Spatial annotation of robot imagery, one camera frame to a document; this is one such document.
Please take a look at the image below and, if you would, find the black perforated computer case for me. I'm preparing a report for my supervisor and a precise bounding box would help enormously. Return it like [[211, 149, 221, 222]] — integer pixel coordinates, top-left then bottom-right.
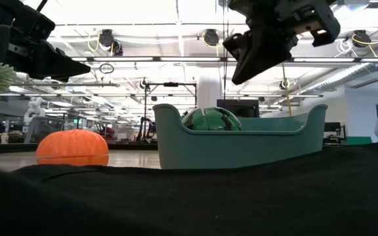
[[217, 99, 261, 118]]

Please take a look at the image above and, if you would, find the teal plastic container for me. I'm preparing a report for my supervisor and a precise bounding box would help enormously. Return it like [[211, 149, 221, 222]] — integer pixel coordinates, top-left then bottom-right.
[[152, 103, 329, 170]]

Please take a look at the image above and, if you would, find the black folded cloth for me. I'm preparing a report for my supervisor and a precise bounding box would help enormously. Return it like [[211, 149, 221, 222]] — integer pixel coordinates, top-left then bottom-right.
[[0, 126, 378, 236]]

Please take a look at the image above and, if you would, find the black coiled cable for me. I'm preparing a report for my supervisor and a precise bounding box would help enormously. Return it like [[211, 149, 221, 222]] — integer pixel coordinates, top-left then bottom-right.
[[222, 0, 230, 102]]

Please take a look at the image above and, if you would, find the green bin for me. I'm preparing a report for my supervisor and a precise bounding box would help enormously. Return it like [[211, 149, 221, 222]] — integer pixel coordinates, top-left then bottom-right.
[[345, 136, 373, 146]]

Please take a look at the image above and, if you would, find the black ceiling cable reel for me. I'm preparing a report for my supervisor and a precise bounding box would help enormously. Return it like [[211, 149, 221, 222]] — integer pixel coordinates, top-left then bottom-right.
[[352, 29, 369, 49], [203, 28, 221, 47], [98, 28, 124, 56]]

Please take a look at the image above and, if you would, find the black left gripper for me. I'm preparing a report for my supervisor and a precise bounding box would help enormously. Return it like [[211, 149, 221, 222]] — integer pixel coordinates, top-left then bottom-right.
[[0, 24, 91, 83]]

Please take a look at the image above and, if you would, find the black hanging cable loop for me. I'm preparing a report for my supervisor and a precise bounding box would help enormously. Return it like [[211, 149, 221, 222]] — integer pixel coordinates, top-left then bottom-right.
[[98, 62, 115, 75]]

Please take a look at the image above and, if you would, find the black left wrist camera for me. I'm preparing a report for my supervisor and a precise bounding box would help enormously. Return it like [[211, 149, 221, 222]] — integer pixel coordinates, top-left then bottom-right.
[[0, 0, 56, 43]]

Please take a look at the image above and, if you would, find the black metal stand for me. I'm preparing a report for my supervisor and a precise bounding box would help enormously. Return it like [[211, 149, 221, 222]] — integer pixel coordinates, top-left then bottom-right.
[[144, 81, 198, 142]]

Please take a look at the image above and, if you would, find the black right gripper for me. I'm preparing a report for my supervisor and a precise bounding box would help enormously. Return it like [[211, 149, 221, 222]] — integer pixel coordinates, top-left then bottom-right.
[[222, 0, 341, 85]]

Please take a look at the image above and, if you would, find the grey equipment cart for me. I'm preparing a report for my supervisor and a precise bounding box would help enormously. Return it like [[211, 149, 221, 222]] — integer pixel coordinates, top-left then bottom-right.
[[24, 116, 67, 144]]

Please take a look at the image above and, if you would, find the yellow cable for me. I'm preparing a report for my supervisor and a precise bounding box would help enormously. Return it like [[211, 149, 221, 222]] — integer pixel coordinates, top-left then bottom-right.
[[281, 62, 293, 117]]

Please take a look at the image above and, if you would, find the green striped toy watermelon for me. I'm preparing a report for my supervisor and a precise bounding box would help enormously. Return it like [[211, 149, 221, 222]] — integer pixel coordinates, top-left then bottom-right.
[[181, 107, 243, 132]]

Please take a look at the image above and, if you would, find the orange toy fruit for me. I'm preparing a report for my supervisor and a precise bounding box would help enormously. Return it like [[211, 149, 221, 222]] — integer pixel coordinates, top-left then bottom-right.
[[35, 129, 110, 167]]

